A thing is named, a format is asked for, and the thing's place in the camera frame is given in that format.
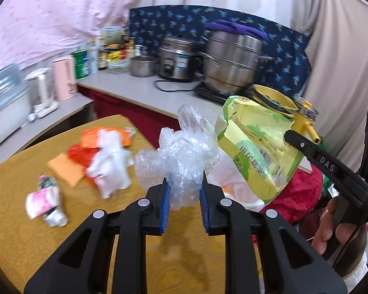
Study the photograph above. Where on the black induction cooktop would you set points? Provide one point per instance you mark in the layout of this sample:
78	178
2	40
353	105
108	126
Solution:
203	92

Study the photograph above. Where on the right human hand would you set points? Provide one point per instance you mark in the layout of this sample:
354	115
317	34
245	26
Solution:
354	253

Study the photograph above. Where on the navy patterned backsplash cloth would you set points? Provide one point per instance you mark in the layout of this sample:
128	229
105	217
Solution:
287	72

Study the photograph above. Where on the large stacked steel steamer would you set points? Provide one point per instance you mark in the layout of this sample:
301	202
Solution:
230	62

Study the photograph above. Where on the grey lidded white dish box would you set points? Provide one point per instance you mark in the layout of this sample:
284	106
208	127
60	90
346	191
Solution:
15	105

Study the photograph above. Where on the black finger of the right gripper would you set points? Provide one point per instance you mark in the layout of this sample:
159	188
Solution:
349	184

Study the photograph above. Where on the pink white small wrapper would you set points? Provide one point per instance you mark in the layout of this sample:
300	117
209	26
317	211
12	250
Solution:
46	202

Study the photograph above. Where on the green tin can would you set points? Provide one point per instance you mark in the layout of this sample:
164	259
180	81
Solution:
81	64

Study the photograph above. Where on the white paper towel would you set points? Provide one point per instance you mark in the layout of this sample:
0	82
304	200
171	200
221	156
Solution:
109	166

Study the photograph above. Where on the pink electric kettle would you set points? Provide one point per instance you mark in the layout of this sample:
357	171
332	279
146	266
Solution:
64	77

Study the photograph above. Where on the purple cloth on steamer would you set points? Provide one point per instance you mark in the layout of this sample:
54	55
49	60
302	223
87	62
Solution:
235	28

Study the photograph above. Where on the dark soy sauce bottle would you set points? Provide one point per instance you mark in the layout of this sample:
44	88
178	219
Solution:
101	54

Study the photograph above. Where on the beige curtain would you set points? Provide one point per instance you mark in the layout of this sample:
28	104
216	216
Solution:
338	83

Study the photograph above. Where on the stacked yellow blue bowls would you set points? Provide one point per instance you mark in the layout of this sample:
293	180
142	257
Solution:
273	99

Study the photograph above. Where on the red counter skirt cloth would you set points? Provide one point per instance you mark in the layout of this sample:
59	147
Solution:
147	121

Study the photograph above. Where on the silver rice cooker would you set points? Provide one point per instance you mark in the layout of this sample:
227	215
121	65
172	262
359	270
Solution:
178	58

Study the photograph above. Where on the orange square sponge cloth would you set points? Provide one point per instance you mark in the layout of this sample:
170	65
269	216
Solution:
68	170

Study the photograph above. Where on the small steel pot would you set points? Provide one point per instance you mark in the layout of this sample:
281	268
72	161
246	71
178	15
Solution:
143	66

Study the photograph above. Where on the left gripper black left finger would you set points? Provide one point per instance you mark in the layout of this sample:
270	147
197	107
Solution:
107	251

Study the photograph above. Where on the pink dotted curtain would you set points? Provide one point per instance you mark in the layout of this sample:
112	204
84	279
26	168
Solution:
34	30

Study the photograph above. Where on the white bin liner trash can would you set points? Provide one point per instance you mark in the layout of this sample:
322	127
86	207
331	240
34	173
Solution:
226	175

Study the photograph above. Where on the orange plastic wrapper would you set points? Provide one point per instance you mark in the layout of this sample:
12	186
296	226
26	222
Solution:
84	152

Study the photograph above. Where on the yellow green snack bag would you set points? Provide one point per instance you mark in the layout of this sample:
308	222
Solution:
253	136

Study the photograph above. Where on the white clear electric kettle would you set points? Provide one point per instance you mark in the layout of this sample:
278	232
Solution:
41	92

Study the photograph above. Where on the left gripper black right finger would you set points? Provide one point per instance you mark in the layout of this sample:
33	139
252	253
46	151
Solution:
263	253

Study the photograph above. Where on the white cylindrical bottle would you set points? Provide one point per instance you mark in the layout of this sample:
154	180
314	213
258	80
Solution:
93	56

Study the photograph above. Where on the clear plastic bag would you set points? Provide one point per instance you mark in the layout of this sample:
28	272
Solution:
182	158

